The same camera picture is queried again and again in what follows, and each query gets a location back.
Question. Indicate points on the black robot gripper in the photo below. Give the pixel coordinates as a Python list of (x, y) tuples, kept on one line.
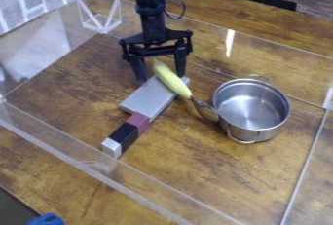
[(155, 41)]

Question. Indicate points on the grey toy cleaver knife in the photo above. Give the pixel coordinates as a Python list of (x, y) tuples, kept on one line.
[(144, 105)]

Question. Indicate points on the yellow handled metal spoon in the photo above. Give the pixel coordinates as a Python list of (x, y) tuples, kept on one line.
[(176, 85)]

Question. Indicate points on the small steel pot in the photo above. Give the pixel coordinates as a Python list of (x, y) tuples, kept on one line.
[(253, 109)]

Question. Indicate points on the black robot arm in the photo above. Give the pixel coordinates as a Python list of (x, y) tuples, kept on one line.
[(155, 41)]

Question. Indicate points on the blue object at bottom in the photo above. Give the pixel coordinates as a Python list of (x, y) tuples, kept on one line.
[(47, 219)]

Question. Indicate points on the clear acrylic enclosure panels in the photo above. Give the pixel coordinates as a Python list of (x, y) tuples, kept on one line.
[(183, 175)]

